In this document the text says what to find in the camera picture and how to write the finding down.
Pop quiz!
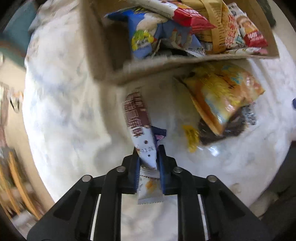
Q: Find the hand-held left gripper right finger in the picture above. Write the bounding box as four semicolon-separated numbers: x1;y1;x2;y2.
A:
157;144;273;241

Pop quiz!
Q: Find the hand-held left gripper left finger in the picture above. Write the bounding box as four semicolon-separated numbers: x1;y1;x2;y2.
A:
26;146;141;241

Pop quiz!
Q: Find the brown white snack packet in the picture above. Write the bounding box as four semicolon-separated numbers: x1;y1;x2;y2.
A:
124;89;159;171

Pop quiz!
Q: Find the brown cardboard box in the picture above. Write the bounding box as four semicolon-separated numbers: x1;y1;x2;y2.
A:
81;0;280;85

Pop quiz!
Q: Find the blue green snack bag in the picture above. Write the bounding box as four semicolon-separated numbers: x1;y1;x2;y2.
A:
104;6;171;59

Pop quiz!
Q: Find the tan snack bag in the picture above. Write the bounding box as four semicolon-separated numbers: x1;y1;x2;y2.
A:
192;0;232;55

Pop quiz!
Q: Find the white orange snack bag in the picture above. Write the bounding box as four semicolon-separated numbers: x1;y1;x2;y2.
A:
225;2;249;50

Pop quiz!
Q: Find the red white snack bag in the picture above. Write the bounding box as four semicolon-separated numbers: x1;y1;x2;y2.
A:
136;0;216;33

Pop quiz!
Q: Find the red snack packet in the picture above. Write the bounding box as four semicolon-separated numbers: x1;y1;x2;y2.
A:
236;15;269;48

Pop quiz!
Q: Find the purple snack packet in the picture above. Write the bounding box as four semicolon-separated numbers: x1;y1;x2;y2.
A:
151;126;167;149

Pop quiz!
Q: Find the yellow small packet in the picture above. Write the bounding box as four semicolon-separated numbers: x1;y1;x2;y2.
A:
183;125;200;153

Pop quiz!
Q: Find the dark cookie packet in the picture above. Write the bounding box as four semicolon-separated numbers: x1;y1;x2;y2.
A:
196;104;250;154

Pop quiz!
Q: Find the white printed quilt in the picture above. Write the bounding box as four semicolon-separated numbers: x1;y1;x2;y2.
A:
22;5;294;241

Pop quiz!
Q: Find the yellow snack bag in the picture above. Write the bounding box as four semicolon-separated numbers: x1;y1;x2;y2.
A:
176;61;265;136

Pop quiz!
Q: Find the wooden chair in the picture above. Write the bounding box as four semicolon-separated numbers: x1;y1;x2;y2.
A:
0;148;44;220

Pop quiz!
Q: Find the teal armchair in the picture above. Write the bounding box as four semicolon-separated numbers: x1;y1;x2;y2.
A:
0;0;38;67

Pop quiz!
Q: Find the dark camouflage garment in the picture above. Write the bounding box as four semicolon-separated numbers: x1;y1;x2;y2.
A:
257;0;277;27

